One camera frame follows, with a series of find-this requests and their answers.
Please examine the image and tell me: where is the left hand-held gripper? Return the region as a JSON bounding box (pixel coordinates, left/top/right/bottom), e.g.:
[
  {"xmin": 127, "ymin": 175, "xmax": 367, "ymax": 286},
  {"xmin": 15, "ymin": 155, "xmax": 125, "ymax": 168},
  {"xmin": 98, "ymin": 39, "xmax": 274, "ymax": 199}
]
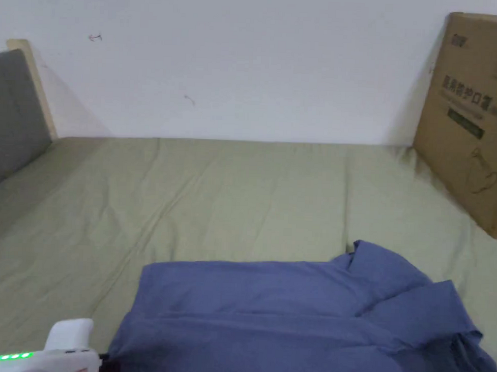
[{"xmin": 0, "ymin": 315, "xmax": 122, "ymax": 372}]

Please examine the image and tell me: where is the dark blue shirt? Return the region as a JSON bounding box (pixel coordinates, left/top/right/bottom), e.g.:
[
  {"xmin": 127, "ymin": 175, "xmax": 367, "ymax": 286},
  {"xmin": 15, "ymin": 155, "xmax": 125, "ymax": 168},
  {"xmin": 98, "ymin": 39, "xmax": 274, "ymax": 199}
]
[{"xmin": 106, "ymin": 231, "xmax": 497, "ymax": 372}]

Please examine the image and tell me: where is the bed with pale green sheet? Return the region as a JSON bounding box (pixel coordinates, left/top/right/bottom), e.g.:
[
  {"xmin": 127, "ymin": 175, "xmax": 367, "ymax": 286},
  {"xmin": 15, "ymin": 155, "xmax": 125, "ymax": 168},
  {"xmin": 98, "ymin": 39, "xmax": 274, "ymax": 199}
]
[{"xmin": 0, "ymin": 131, "xmax": 497, "ymax": 372}]

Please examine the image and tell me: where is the grey padded headboard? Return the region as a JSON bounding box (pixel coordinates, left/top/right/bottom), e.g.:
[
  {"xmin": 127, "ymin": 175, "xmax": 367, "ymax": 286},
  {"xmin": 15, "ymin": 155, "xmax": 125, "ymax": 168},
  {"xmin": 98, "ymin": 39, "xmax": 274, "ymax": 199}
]
[{"xmin": 0, "ymin": 38, "xmax": 62, "ymax": 195}]

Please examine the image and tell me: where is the brown cardboard carton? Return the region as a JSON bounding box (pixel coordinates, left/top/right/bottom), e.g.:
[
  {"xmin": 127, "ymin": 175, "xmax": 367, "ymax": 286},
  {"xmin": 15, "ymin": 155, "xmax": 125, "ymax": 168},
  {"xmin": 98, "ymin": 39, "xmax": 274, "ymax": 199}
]
[{"xmin": 409, "ymin": 10, "xmax": 497, "ymax": 241}]

